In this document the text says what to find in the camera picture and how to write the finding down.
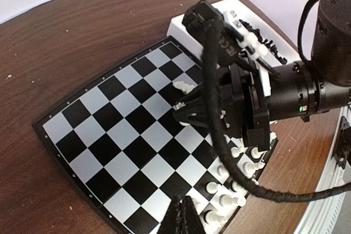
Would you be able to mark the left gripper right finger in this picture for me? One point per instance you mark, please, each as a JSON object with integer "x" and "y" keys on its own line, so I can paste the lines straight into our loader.
{"x": 191, "y": 223}

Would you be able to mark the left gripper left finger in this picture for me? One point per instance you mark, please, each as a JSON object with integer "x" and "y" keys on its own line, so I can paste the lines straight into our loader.
{"x": 171, "y": 223}

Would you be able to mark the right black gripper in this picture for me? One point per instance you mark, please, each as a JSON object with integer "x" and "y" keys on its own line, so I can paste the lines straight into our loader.
{"x": 302, "y": 88}

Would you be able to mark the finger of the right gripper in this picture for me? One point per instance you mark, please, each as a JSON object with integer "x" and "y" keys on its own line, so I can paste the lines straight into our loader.
{"x": 190, "y": 108}

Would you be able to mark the white bishop chess piece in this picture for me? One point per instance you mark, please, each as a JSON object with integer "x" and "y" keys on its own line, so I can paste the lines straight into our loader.
{"x": 213, "y": 217}

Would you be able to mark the white queen chess piece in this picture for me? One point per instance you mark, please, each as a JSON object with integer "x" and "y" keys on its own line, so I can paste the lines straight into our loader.
{"x": 227, "y": 200}

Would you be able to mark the black grey chess board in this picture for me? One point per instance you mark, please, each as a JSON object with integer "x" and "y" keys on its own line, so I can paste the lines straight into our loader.
{"x": 117, "y": 141}

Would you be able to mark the black chess pieces upper pile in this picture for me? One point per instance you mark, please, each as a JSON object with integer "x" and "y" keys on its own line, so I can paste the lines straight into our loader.
{"x": 268, "y": 43}

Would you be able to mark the white divided plastic tray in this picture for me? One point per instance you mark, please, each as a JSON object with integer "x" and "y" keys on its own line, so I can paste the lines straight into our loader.
{"x": 234, "y": 10}

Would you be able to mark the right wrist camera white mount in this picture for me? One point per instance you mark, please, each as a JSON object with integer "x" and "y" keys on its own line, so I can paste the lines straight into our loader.
{"x": 234, "y": 46}

